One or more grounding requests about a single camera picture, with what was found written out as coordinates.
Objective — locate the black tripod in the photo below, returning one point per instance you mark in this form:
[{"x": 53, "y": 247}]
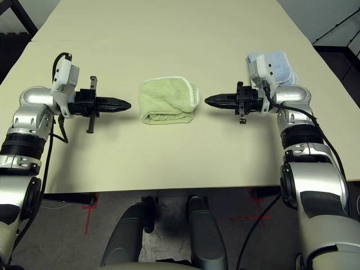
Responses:
[{"x": 336, "y": 26}]

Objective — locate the folded light blue towel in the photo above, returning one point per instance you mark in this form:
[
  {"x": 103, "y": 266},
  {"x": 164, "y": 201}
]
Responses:
[{"x": 281, "y": 64}]

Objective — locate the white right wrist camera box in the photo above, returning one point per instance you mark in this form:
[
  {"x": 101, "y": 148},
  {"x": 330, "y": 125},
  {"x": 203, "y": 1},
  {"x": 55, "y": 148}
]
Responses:
[{"x": 265, "y": 67}]

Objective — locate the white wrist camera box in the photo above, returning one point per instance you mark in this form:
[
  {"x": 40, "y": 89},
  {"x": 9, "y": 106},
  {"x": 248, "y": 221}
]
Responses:
[
  {"x": 265, "y": 67},
  {"x": 66, "y": 74}
]

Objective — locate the green towel with white trim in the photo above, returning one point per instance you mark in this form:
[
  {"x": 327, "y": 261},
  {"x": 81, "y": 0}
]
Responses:
[{"x": 163, "y": 98}]

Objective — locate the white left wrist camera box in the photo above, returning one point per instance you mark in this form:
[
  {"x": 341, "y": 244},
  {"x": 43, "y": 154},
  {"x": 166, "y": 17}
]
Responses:
[{"x": 66, "y": 74}]

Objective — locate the black frame side table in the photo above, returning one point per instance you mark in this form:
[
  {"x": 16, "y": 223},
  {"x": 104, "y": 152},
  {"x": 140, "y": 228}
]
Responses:
[{"x": 27, "y": 15}]

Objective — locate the red floor tape mark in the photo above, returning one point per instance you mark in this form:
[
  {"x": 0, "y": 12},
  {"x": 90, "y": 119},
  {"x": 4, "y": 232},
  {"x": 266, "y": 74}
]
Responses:
[{"x": 260, "y": 208}]

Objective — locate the grey left robot leg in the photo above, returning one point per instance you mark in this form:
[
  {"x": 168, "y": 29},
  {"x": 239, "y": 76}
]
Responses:
[{"x": 123, "y": 233}]

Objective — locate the beige robot torso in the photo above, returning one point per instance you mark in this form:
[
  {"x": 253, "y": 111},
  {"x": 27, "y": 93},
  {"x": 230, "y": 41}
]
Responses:
[{"x": 146, "y": 267}]

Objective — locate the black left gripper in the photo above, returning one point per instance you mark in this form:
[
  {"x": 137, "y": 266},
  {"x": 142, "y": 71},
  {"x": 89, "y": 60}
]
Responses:
[{"x": 84, "y": 105}]

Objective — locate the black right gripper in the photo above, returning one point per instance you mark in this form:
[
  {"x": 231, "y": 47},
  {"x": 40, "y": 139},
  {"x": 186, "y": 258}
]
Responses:
[{"x": 250, "y": 99}]

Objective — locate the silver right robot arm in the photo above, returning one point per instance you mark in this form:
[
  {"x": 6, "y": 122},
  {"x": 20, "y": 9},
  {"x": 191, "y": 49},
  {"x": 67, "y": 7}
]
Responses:
[{"x": 292, "y": 94}]

